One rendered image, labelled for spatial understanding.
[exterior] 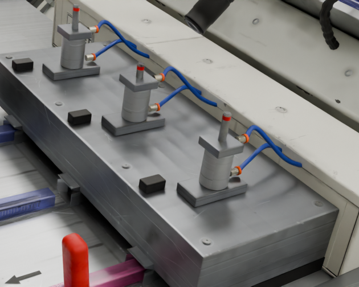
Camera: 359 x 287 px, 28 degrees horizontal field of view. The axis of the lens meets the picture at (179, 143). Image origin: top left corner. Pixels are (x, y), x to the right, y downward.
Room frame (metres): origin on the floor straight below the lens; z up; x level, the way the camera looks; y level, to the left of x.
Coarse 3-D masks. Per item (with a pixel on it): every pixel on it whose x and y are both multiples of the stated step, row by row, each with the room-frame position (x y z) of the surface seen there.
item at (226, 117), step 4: (224, 112) 0.50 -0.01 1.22; (228, 112) 0.50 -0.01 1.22; (224, 116) 0.50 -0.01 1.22; (228, 116) 0.50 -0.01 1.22; (224, 120) 0.50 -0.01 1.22; (228, 120) 0.50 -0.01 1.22; (224, 124) 0.51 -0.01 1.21; (228, 124) 0.51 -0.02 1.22; (220, 128) 0.51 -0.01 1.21; (224, 128) 0.51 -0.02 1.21; (228, 128) 0.51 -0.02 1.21; (220, 132) 0.51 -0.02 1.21; (224, 132) 0.51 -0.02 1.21; (220, 136) 0.51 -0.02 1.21; (224, 136) 0.51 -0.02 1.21; (220, 140) 0.51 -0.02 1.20; (224, 140) 0.51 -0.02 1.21
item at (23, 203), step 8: (32, 192) 0.59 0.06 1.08; (40, 192) 0.59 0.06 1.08; (48, 192) 0.60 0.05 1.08; (0, 200) 0.58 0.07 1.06; (8, 200) 0.58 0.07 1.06; (16, 200) 0.58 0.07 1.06; (24, 200) 0.58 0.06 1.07; (32, 200) 0.58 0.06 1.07; (40, 200) 0.59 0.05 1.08; (48, 200) 0.59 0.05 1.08; (0, 208) 0.57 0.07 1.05; (8, 208) 0.57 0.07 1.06; (16, 208) 0.58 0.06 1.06; (24, 208) 0.58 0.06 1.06; (32, 208) 0.59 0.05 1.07; (40, 208) 0.59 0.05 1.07; (0, 216) 0.57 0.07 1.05; (8, 216) 0.58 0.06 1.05
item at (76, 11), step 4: (76, 4) 0.65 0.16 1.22; (76, 8) 0.65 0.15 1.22; (76, 12) 0.65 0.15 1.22; (72, 16) 0.65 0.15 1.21; (76, 16) 0.65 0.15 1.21; (72, 20) 0.65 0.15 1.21; (76, 20) 0.65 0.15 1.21; (72, 24) 0.66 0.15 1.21; (76, 24) 0.66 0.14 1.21; (72, 28) 0.66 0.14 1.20; (76, 28) 0.66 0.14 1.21
